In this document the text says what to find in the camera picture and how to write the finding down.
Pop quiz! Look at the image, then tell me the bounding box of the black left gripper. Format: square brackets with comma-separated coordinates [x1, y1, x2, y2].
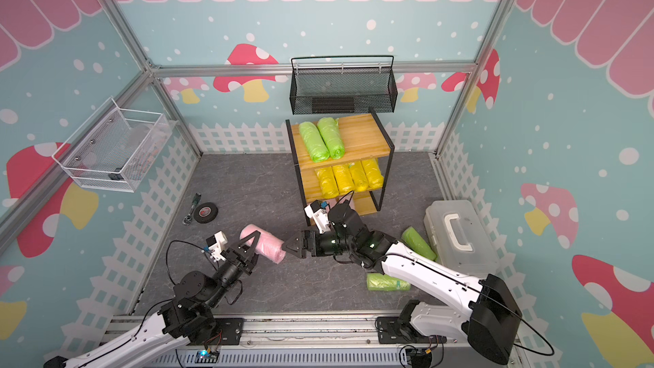
[205, 232, 264, 309]

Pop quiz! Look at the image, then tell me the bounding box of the pink trash bag roll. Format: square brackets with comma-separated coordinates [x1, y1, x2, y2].
[240, 224, 286, 264]

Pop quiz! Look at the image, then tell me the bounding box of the green trash bag roll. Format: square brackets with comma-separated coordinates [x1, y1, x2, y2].
[318, 118, 346, 159]
[401, 227, 438, 262]
[298, 122, 330, 163]

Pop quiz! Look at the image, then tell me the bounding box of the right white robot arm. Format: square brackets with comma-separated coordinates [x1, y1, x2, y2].
[283, 204, 522, 365]

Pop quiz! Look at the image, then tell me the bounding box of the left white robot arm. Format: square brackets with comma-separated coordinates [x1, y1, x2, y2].
[44, 230, 262, 367]

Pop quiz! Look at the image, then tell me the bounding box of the green trash bag roll floor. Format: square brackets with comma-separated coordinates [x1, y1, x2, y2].
[366, 273, 411, 291]

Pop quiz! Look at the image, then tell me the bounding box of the black tape roll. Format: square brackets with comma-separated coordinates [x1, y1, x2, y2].
[192, 202, 219, 224]

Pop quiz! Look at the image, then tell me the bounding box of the green circuit board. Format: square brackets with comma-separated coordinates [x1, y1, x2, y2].
[193, 349, 220, 364]

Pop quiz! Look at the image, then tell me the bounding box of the translucent plastic storage box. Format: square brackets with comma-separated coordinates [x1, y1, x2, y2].
[424, 200, 500, 279]

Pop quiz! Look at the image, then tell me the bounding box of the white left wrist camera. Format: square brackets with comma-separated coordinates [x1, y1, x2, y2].
[205, 232, 228, 262]

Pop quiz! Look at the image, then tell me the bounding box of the green handled ratchet wrench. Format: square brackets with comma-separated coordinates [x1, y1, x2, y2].
[182, 193, 202, 226]

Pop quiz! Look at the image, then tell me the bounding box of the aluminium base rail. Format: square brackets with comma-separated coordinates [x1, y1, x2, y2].
[101, 311, 512, 368]

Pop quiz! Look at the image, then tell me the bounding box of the wooden three-tier shelf black frame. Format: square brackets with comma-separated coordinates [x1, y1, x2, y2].
[285, 107, 395, 216]

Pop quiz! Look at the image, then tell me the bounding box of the black wire mesh basket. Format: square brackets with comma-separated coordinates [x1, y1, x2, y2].
[290, 55, 399, 115]

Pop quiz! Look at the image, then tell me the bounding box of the white wire mesh basket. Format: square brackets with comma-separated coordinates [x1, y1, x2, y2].
[51, 98, 176, 193]

